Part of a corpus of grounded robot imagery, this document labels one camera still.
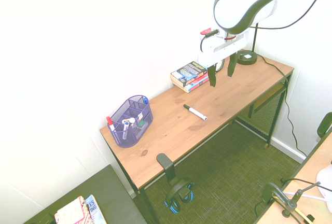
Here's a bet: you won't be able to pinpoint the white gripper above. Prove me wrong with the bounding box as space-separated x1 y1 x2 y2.
198 31 250 88

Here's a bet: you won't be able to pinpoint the white marker with black cap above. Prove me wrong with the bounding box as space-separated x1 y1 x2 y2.
183 104 208 121

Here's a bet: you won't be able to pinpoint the purple and white marker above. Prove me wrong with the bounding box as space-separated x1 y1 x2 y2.
121 120 131 141

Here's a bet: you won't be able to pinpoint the red capped marker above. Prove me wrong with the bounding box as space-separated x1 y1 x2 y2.
106 116 116 133

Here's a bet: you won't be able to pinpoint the red and blue book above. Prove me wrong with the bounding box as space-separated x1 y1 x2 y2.
183 75 210 94

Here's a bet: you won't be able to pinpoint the black desk lamp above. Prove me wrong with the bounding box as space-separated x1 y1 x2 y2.
236 23 258 66

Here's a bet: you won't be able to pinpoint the black paperback book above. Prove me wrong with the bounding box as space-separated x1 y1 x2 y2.
170 61 209 88

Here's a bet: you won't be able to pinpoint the wooden shelf under desk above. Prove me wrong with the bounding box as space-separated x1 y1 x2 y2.
248 83 286 118

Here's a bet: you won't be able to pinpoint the purple mesh desk organizer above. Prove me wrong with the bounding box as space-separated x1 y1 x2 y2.
107 94 154 149

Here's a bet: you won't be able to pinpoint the black headphone hook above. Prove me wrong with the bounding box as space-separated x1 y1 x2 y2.
156 152 177 186

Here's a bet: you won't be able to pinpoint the black chair back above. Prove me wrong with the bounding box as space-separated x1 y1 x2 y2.
316 112 332 142

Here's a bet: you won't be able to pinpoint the light wooden table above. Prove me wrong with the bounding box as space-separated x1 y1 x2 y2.
253 130 332 224

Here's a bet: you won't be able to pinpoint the black and blue headphones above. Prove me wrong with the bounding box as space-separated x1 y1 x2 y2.
163 177 195 215

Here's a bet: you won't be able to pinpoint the dark metal clamp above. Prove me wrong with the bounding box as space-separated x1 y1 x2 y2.
255 181 321 219

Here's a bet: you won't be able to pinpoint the white rounded object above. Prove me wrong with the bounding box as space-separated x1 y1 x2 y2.
316 161 332 202

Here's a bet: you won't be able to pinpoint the dark side table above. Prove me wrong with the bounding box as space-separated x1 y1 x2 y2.
23 164 147 224

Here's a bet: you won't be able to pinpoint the black and red wrist camera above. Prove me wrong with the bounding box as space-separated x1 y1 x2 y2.
199 27 220 38

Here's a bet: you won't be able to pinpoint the wooden desk with black frame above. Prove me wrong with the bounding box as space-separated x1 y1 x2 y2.
99 49 295 224

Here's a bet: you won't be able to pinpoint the black lamp power cable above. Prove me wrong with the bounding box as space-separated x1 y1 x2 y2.
256 54 308 158

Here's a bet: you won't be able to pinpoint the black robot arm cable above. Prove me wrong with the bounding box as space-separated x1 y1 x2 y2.
199 0 332 53

